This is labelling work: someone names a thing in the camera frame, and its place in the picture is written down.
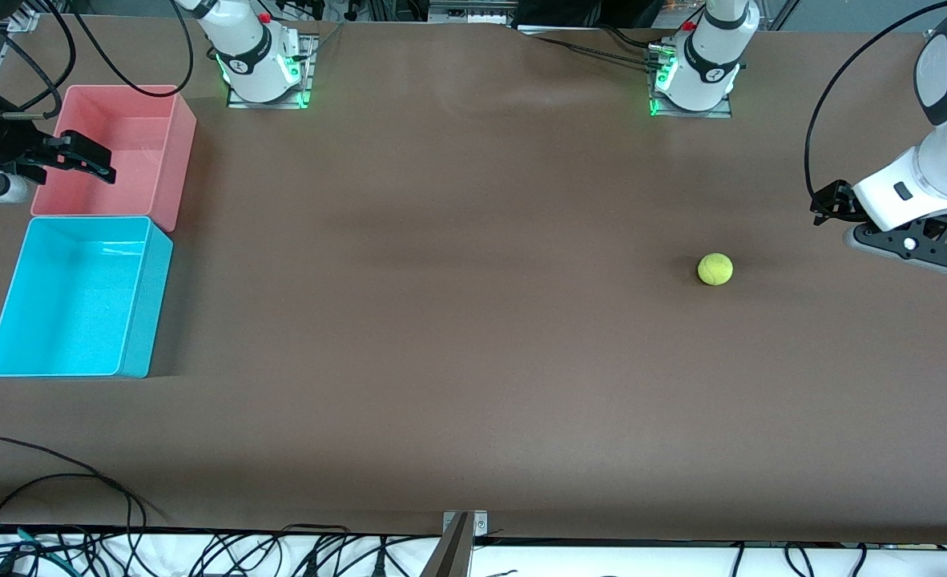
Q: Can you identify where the yellow-green tennis ball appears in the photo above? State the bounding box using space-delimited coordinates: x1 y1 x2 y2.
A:
697 252 735 287

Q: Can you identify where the pink plastic bin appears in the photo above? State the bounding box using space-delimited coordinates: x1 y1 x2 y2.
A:
30 84 198 233

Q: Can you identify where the blue plastic bin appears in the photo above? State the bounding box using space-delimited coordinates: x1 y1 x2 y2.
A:
0 216 175 380

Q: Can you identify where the grey metal bar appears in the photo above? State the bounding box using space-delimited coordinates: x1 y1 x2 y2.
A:
419 513 474 577

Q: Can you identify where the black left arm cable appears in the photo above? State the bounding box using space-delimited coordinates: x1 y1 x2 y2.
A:
804 0 947 205

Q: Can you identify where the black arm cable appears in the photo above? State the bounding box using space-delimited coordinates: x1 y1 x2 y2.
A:
63 0 195 99
804 0 947 205
0 0 76 113

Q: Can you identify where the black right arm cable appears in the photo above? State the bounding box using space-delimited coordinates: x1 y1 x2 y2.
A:
0 0 76 113
63 0 195 99

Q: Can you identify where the aluminium frame profile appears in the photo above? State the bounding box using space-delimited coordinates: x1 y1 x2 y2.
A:
0 0 42 93

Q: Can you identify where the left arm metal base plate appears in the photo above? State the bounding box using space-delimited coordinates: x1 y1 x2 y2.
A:
648 44 735 119

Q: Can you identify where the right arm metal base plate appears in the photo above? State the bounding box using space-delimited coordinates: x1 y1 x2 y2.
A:
225 34 318 110

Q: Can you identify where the black base power cable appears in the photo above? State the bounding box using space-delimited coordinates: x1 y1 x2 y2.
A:
518 30 671 73
598 24 667 50

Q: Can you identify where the aluminium rail with sockets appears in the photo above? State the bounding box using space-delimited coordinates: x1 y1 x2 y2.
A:
428 0 520 25

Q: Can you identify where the metal table edge bracket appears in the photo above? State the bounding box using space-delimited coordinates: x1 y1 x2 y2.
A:
442 510 490 538

